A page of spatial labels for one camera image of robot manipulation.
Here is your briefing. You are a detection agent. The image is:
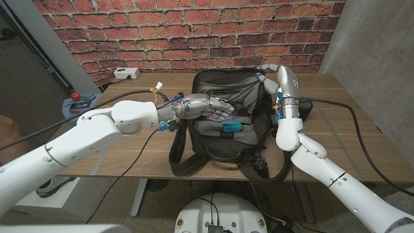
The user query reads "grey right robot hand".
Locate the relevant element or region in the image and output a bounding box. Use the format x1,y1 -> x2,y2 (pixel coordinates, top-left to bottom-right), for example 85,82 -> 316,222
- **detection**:
257,63 -> 300,100

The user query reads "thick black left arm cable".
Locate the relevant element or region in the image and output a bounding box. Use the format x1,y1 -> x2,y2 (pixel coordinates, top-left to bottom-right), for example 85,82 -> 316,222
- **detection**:
0,89 -> 169,151

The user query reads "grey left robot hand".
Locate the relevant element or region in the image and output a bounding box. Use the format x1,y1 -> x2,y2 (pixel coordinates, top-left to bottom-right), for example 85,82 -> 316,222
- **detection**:
176,93 -> 235,121

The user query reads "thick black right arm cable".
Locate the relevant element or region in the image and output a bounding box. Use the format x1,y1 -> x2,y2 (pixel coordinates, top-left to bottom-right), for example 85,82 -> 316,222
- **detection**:
299,97 -> 414,197

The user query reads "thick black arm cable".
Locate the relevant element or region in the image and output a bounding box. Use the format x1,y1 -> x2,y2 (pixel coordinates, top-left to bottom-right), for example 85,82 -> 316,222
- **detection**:
299,97 -> 414,197
0,89 -> 169,151

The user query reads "person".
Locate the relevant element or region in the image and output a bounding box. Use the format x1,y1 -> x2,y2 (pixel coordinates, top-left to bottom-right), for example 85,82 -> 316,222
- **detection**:
0,115 -> 77,198

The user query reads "black ribbed round object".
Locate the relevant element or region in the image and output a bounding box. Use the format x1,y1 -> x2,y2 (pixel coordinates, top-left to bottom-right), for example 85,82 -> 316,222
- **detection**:
147,179 -> 171,192

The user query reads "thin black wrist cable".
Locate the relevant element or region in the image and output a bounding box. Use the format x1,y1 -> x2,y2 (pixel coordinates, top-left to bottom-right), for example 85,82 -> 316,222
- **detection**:
85,128 -> 161,224

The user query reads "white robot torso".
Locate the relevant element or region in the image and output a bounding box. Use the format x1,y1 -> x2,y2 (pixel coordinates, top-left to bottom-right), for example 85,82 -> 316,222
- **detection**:
174,193 -> 268,233

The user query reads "black backpack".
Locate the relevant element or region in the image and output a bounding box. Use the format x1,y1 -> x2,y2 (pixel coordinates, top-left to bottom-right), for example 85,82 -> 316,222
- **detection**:
168,67 -> 292,186

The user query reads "purple yellow packet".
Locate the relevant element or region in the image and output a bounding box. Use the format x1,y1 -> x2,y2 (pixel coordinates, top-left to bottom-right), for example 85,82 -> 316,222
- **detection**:
208,111 -> 240,121

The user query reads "blue round stool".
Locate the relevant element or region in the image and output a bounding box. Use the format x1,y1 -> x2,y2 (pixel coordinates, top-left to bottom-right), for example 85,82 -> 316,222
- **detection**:
61,93 -> 102,128

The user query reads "grey table leg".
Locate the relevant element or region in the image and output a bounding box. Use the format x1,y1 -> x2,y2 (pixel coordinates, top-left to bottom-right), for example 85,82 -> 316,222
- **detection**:
296,181 -> 315,223
130,178 -> 149,217

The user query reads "teal oval case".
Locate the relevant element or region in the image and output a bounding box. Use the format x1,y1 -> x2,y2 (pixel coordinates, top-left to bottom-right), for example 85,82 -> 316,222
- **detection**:
222,122 -> 244,133

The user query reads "brick wall backdrop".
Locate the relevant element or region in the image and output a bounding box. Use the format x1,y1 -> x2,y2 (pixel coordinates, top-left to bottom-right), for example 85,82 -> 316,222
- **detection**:
32,0 -> 347,87

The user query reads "white power strip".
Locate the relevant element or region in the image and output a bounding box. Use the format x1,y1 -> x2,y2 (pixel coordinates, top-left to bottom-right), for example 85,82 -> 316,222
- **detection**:
113,67 -> 141,80

